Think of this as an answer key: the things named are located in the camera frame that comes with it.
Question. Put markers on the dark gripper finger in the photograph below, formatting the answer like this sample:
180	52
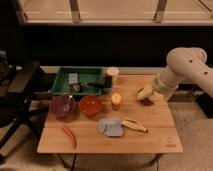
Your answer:
149	102
144	102

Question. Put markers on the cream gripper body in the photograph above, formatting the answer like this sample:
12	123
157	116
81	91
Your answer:
145	92

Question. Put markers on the light blue towel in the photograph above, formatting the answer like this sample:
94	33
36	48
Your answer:
110	127

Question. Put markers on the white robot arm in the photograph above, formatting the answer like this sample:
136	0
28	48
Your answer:
182	64

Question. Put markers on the red bowl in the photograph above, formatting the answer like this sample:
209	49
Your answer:
90	105

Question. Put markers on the purple bowl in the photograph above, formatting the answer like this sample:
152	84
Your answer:
58	104

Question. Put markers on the yellow banana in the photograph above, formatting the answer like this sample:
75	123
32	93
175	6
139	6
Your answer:
133	124

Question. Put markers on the cream and black cup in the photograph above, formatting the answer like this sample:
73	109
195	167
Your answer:
111	76

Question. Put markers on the green plastic tray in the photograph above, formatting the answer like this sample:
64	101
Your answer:
85	75

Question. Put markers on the metal spoon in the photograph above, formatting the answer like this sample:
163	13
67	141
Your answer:
68	103

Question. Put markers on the red chili pepper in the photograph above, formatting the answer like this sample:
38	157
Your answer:
71	135

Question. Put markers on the black chair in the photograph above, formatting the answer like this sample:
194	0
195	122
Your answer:
16	94

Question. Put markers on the black handled brush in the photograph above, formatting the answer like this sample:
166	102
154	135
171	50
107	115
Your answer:
78	87

